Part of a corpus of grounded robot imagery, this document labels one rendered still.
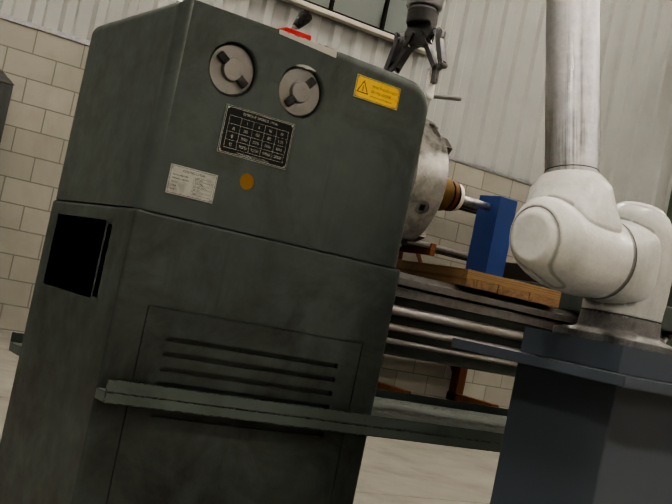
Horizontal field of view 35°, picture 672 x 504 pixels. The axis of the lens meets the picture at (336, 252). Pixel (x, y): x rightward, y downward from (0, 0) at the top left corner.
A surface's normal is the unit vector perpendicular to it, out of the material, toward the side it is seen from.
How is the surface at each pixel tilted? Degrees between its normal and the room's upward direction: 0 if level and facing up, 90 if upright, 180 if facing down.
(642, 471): 90
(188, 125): 90
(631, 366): 90
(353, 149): 90
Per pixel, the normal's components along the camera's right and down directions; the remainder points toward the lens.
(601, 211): 0.60, -0.20
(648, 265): 0.62, 0.04
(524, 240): -0.72, -0.08
